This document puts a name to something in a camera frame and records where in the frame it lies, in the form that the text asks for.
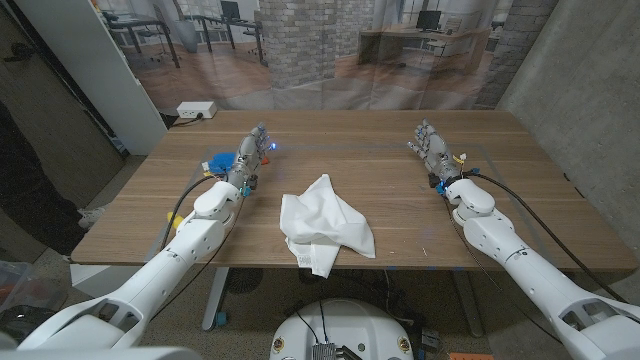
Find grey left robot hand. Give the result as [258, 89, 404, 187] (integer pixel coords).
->
[227, 122, 278, 189]

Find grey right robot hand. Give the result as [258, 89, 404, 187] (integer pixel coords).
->
[407, 118, 466, 185]

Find white cloth towel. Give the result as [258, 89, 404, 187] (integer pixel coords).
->
[278, 173, 377, 279]

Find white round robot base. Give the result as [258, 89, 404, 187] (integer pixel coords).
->
[269, 298, 415, 360]

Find blue toy cube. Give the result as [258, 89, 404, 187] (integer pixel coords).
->
[207, 152, 237, 176]

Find white power strip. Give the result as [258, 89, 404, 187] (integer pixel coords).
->
[176, 101, 218, 120]

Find black round floor fan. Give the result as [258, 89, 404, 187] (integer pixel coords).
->
[225, 267, 264, 295]

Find printed office backdrop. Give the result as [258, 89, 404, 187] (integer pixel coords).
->
[92, 0, 559, 112]

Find grey table leg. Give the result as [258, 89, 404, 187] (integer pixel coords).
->
[452, 269, 485, 339]
[201, 266, 231, 332]

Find white leaning panel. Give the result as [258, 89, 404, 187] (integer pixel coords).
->
[13, 0, 169, 156]

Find person in dark clothes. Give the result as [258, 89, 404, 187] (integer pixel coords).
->
[0, 102, 107, 256]

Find clear plastic storage bin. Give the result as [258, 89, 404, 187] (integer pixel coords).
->
[0, 259, 67, 314]

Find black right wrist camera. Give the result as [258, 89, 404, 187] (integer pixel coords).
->
[428, 172, 448, 196]

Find black power strip cable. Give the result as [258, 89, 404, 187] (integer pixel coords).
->
[169, 113, 205, 129]

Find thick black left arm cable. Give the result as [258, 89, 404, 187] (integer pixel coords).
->
[158, 173, 230, 251]

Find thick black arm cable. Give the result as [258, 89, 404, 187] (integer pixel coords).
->
[464, 170, 629, 304]
[158, 173, 230, 251]

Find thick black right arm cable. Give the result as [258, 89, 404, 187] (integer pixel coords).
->
[464, 170, 629, 304]

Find black door handle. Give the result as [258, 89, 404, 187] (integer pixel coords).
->
[3, 42, 35, 64]

